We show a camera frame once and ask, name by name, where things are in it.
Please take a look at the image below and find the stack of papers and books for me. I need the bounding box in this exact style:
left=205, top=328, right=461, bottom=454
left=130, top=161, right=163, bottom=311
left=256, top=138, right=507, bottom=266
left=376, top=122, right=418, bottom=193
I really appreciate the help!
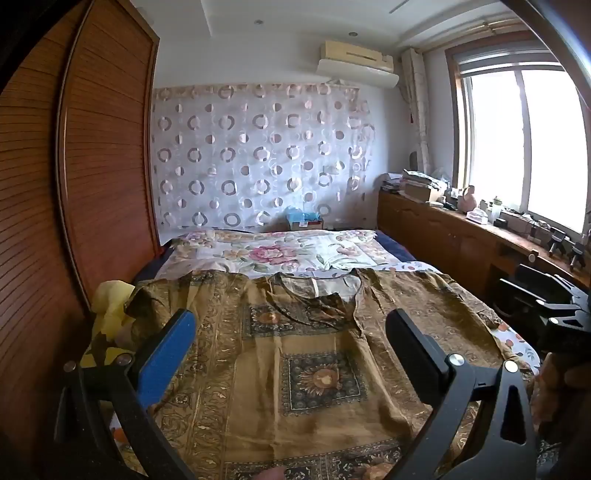
left=381, top=167, right=451, bottom=204

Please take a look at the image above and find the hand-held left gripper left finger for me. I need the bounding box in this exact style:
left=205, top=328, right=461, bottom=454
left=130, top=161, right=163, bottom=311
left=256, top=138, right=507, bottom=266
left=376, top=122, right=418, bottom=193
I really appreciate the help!
left=53, top=309, right=199, bottom=480

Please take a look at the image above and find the long wooden cabinet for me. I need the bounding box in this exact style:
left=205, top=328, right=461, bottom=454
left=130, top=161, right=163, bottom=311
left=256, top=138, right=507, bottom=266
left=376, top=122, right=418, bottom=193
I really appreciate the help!
left=378, top=189, right=591, bottom=305

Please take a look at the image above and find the window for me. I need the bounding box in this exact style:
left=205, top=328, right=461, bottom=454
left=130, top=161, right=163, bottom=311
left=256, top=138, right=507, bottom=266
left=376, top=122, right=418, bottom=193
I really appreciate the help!
left=445, top=32, right=591, bottom=236

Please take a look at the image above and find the pink ornament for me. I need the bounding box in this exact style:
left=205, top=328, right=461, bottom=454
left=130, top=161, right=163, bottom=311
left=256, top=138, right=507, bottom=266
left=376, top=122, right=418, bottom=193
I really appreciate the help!
left=457, top=185, right=481, bottom=213

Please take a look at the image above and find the blue plastic bag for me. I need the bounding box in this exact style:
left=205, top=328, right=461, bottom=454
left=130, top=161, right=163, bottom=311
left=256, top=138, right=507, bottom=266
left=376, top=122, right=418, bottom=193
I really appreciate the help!
left=284, top=205, right=324, bottom=224

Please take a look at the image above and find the person's right hand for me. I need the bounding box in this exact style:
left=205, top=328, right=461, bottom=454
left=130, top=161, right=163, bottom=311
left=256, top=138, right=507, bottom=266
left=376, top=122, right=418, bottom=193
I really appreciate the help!
left=540, top=357, right=591, bottom=418

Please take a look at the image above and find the navy blanket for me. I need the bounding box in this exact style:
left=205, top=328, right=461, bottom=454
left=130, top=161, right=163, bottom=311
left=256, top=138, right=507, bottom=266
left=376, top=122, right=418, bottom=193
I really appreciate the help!
left=374, top=231, right=419, bottom=266

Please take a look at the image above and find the wooden slatted wardrobe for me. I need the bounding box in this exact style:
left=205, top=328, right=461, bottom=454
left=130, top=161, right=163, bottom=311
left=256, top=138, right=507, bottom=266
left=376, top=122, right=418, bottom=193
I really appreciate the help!
left=0, top=0, right=162, bottom=480

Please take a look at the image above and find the yellow cloth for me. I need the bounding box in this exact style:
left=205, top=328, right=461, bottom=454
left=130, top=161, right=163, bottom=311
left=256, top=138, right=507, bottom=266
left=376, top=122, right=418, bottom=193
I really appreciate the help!
left=78, top=281, right=137, bottom=370

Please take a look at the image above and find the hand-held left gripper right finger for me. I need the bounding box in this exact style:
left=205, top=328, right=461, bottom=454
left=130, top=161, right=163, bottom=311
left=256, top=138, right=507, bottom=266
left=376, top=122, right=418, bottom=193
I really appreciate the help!
left=385, top=308, right=539, bottom=480

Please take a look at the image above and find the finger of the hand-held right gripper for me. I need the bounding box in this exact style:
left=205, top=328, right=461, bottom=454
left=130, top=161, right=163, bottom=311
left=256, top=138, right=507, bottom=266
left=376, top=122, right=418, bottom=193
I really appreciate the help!
left=517, top=264, right=578, bottom=291
left=499, top=277, right=575, bottom=306

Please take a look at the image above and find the brown patterned shirt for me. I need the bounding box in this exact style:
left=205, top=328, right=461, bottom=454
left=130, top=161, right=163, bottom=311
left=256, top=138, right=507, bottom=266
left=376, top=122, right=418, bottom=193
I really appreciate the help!
left=124, top=268, right=536, bottom=480

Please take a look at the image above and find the floral quilt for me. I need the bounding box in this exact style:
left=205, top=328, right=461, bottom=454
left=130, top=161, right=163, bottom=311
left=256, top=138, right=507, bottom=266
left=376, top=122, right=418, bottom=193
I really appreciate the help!
left=154, top=228, right=393, bottom=280

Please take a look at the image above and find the pale patterned window curtain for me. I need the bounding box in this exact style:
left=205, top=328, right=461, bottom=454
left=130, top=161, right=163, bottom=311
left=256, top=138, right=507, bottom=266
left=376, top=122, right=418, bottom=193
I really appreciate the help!
left=401, top=48, right=432, bottom=171

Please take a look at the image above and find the wall air conditioner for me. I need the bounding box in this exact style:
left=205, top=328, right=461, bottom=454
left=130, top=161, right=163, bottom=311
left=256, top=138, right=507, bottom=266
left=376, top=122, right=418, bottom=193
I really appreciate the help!
left=316, top=41, right=400, bottom=88

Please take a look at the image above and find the circle patterned sheer curtain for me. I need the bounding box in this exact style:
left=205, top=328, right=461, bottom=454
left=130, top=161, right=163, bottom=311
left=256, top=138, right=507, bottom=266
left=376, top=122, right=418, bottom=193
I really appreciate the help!
left=151, top=83, right=376, bottom=232

